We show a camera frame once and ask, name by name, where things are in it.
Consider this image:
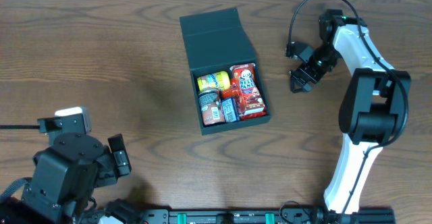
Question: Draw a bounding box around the red Hello Panda box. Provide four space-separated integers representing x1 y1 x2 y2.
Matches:
230 63 267 120

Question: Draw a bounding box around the small blue barcode box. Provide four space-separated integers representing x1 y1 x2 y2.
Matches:
221 97 240 123

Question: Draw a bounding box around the yellow Mentos bottle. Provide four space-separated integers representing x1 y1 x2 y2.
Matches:
197 71 231 90

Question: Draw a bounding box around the red Pringles can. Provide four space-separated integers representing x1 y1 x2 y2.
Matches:
198 88 225 126

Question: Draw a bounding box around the black gift box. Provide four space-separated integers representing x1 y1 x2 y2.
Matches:
180 7 272 135

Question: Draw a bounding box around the orange Hacks candy bag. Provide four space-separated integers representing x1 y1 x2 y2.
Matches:
221 84 238 99

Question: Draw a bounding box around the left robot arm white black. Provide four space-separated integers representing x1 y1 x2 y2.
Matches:
1 114 132 223

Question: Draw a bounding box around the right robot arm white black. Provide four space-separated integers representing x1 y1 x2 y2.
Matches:
287 9 410 215

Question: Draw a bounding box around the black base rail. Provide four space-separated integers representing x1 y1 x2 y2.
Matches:
72 198 396 224

